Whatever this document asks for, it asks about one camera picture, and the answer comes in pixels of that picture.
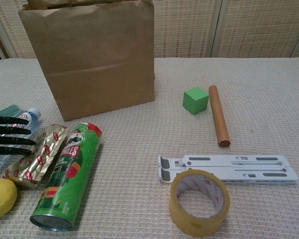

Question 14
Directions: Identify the green Pringles can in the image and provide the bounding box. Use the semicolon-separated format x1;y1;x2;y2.
29;121;103;232

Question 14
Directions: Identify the yellow lemon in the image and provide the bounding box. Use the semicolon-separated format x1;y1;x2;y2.
0;178;18;220

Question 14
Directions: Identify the yellowish packing tape roll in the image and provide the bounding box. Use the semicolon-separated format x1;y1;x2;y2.
168;169;231;238

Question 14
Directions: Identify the white folding laptop stand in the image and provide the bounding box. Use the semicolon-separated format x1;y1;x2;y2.
157;154;299;185

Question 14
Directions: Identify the woven bamboo folding screen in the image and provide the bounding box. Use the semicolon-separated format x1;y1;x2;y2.
0;0;299;59

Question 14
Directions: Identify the clear plastic water bottle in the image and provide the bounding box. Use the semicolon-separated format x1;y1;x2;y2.
0;107;42;178

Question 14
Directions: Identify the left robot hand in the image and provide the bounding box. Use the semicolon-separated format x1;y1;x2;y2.
0;115;36;156

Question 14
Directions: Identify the beige woven tablecloth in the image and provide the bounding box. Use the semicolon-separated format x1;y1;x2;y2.
0;57;299;239

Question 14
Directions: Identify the green plastic brush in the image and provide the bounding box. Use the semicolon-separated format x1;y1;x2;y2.
0;104;23;118

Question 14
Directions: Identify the brown wooden rod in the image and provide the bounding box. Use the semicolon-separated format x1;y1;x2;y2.
208;85;231;148

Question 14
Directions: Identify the gold foil snack pack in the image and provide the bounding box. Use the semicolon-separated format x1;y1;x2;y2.
2;123;70;189

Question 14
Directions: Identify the green cube block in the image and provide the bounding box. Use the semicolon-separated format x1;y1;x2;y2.
182;87;210;116

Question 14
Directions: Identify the brown paper bag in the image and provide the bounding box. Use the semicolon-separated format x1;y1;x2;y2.
17;0;156;122

